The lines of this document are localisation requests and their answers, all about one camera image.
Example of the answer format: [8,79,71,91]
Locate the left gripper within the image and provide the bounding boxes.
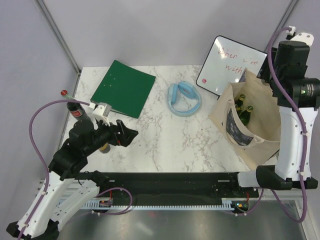
[84,116,139,156]

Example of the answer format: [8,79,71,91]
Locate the beige canvas bag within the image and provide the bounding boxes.
[208,69,281,170]

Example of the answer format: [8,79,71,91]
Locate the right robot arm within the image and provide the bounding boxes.
[229,40,320,197]

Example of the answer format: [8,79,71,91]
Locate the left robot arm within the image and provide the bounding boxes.
[6,120,139,240]

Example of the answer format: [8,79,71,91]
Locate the dark cola bottle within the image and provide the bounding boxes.
[66,102,90,121]

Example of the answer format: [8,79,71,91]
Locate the small whiteboard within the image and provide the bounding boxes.
[196,35,267,96]

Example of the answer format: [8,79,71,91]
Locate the red capped clear bottle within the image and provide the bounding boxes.
[60,90,75,101]

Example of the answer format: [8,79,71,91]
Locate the blue headphones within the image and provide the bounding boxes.
[167,81,202,117]

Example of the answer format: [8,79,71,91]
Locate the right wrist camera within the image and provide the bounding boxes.
[286,26,315,47]

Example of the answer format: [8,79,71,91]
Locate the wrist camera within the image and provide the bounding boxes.
[286,26,315,47]
[92,102,112,127]

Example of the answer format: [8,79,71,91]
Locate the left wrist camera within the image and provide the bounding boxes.
[92,102,112,127]

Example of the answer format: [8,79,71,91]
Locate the green ring binder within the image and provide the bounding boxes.
[90,60,156,119]

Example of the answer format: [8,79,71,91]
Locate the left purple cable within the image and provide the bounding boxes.
[16,99,96,238]

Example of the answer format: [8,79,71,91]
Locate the white cable duct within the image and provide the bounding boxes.
[80,197,235,211]

